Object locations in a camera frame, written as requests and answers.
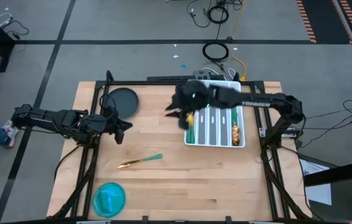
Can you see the black aluminium table frame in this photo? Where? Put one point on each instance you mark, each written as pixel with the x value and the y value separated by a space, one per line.
pixel 163 83

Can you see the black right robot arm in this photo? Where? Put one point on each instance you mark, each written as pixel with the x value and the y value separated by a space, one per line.
pixel 266 102

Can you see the white paper sheet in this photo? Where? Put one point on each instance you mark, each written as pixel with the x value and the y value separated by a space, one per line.
pixel 319 193

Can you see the white cutlery organizer tray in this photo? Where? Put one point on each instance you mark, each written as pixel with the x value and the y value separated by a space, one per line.
pixel 207 130

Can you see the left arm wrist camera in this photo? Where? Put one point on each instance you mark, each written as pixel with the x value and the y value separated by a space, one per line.
pixel 119 137

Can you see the person's shoe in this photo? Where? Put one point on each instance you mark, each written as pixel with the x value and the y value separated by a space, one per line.
pixel 11 133

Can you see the grey power strip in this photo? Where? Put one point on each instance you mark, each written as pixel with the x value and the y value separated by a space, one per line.
pixel 202 74

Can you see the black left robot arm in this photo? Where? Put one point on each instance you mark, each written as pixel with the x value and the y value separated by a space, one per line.
pixel 57 119

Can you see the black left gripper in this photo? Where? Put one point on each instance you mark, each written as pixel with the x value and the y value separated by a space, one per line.
pixel 110 123

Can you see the blue plastic bowl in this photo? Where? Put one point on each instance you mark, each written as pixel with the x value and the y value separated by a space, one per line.
pixel 108 200

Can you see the black desk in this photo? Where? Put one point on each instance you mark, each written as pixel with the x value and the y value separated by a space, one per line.
pixel 337 172

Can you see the black round plate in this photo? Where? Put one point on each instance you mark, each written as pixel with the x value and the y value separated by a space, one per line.
pixel 127 99

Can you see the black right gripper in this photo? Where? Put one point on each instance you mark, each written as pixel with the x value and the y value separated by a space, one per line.
pixel 194 96

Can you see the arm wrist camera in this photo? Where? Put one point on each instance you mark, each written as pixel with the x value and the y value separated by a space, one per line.
pixel 183 123
pixel 119 137

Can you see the yellow gripper tag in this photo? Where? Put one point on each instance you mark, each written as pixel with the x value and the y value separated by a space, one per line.
pixel 190 118

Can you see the gold cutlery cluster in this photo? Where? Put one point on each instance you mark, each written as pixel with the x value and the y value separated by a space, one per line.
pixel 236 137
pixel 187 138

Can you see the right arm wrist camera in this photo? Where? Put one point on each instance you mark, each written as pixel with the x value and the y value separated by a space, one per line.
pixel 183 123

